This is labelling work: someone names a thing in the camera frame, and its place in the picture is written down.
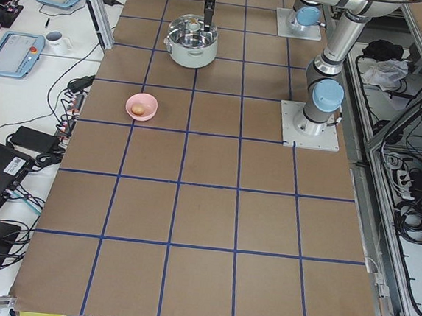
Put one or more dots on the glass pot lid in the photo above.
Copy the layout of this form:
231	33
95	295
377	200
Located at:
187	31

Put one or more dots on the brown egg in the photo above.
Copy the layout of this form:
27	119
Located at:
138	109

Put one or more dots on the mint green electric pot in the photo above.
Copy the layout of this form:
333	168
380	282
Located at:
191	58

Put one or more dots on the small black power brick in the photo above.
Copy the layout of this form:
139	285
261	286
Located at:
112	2

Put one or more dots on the pink bowl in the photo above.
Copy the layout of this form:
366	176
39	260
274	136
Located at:
148	101

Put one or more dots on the white mug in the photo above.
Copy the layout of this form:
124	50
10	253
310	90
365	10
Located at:
59	44

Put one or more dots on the black cloth pile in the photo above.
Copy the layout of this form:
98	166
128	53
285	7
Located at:
382	50

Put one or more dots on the white crumpled cloth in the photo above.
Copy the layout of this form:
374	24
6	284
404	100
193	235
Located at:
386	74

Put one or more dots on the near blue teach pendant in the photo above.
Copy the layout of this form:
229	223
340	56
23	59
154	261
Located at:
19	53

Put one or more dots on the black power adapter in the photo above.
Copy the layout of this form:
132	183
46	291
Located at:
34	140

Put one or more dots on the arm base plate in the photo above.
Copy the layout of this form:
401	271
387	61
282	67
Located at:
290	27
298	131

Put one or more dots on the aluminium frame post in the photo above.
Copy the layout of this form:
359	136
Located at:
101	23

